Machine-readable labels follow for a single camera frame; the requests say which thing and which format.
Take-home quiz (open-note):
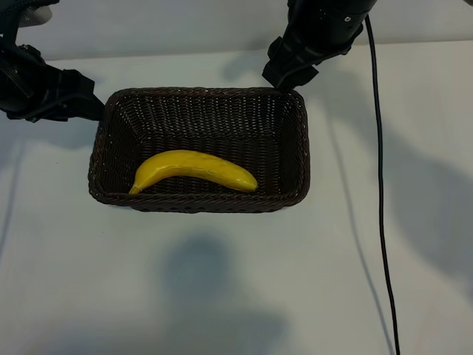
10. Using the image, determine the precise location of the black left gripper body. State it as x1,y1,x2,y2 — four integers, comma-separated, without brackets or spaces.
0,44,56,119

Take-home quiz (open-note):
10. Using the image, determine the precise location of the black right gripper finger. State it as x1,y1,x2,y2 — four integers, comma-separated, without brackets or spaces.
276,55,319,89
262,36,296,89

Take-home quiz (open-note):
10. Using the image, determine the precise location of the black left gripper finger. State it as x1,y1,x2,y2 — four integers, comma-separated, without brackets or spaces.
43,63,105,110
27,104,105,122

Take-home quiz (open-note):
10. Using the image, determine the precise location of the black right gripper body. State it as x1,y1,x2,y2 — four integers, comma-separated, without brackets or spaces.
282,0,380,67

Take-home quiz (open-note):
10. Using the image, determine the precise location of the dark brown wicker basket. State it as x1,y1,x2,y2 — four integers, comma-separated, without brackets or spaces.
87,87,310,214

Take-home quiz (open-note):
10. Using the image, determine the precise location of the yellow banana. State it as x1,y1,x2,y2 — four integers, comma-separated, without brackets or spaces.
128,149,259,196

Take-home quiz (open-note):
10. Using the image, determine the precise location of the black cable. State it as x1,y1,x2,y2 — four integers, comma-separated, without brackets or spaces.
363,15,403,355

